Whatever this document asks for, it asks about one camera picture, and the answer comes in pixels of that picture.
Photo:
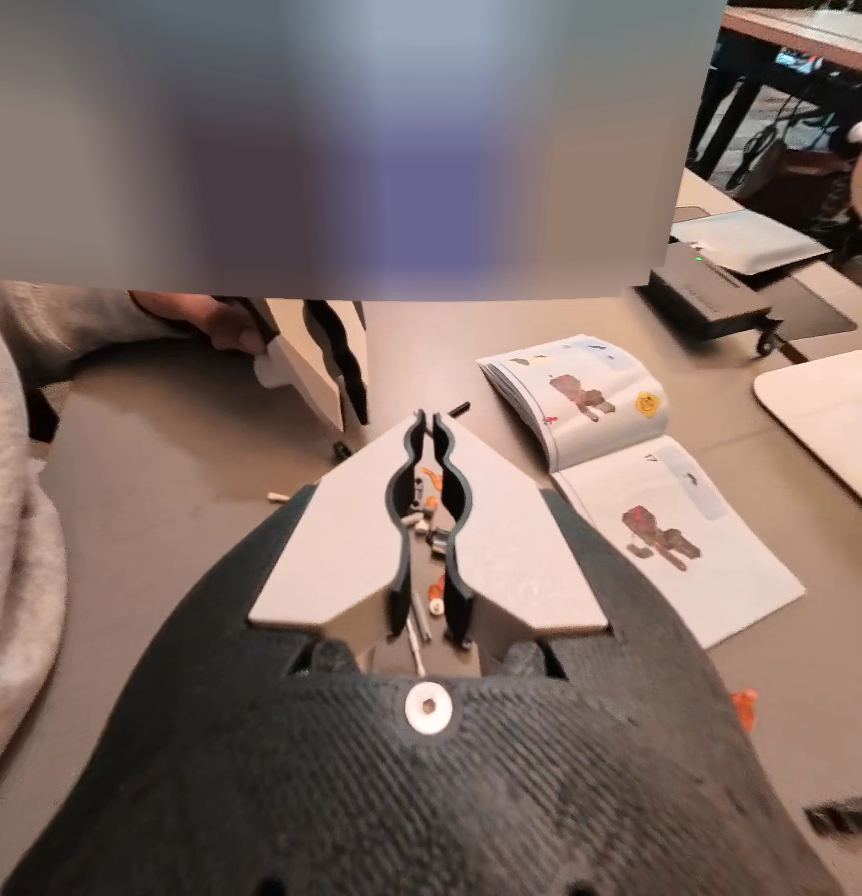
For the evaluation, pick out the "white tray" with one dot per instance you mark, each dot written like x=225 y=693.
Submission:
x=823 y=420

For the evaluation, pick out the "lego instruction booklet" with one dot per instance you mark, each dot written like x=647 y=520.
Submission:
x=613 y=434

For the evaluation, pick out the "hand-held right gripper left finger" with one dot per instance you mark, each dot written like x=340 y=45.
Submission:
x=333 y=553

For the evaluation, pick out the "dark grey mat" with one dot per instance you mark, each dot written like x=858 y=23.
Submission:
x=816 y=308

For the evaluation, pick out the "black lego tyre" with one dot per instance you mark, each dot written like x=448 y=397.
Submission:
x=844 y=817

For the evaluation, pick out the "black box device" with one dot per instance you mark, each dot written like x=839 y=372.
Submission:
x=704 y=294

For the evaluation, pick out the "white padded envelope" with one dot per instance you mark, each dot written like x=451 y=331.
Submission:
x=753 y=241

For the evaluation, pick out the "person's left forearm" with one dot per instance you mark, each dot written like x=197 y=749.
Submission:
x=53 y=329

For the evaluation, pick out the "orange lego piece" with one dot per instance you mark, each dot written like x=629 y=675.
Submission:
x=744 y=710

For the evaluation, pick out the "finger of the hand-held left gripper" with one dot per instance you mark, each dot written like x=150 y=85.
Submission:
x=354 y=336
x=305 y=364

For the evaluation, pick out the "wooden table with black legs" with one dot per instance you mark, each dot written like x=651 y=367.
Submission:
x=788 y=31

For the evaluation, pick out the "cluster of small lego pieces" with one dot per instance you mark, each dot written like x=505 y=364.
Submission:
x=420 y=518

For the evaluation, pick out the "person's left hand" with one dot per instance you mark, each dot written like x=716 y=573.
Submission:
x=200 y=318

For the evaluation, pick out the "small black lego part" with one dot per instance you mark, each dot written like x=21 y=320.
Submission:
x=342 y=450

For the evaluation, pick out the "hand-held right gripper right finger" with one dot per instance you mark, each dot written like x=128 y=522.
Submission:
x=529 y=560

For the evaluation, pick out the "black lego axle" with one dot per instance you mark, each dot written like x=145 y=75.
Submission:
x=456 y=409

